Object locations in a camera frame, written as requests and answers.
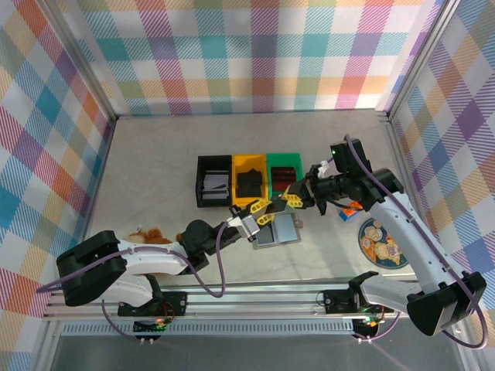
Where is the black plastic card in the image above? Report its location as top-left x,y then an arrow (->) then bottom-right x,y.
265,197 -> 290,217

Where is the grey card holder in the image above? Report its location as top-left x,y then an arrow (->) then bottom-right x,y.
251,212 -> 304,251

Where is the red cards stack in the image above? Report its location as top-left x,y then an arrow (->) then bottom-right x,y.
270,165 -> 301,190

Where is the black cards stack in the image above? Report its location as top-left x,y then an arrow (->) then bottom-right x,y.
236,167 -> 265,196

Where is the white cards stack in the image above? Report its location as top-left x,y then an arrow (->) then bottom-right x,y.
203,169 -> 230,203

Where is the yellow plastic bin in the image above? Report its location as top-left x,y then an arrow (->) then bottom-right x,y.
230,153 -> 271,206

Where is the blue orange toy brick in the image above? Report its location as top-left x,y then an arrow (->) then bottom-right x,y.
339,203 -> 364,223

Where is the green plastic bin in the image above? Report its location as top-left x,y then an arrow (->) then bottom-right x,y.
266,152 -> 303,199

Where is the orange plush toy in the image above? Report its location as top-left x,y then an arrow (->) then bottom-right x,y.
123,226 -> 186,245

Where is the black plastic bin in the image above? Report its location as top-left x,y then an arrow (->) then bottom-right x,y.
196,154 -> 235,209

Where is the round cartoon coaster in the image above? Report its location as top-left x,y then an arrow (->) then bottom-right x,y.
357,216 -> 410,269

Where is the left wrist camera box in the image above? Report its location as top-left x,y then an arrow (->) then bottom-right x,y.
226,214 -> 260,242

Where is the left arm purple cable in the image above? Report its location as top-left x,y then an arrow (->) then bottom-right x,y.
36,223 -> 233,343

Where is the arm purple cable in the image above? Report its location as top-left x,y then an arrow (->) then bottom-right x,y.
36,223 -> 233,343
343,134 -> 489,351

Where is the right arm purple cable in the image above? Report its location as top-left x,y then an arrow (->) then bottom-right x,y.
343,134 -> 489,351

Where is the aluminium side rail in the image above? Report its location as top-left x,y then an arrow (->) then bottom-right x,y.
384,111 -> 446,285
67,114 -> 119,290

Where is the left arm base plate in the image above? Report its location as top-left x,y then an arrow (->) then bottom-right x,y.
117,290 -> 189,317

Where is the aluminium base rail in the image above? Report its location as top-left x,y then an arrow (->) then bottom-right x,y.
42,284 -> 469,322

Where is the grey slotted cable duct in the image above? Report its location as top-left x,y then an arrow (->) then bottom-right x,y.
60,322 -> 357,338

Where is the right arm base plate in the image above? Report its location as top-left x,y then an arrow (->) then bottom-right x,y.
323,288 -> 395,315

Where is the aluminium frame post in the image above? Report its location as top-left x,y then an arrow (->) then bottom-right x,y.
36,0 -> 119,119
384,0 -> 465,121

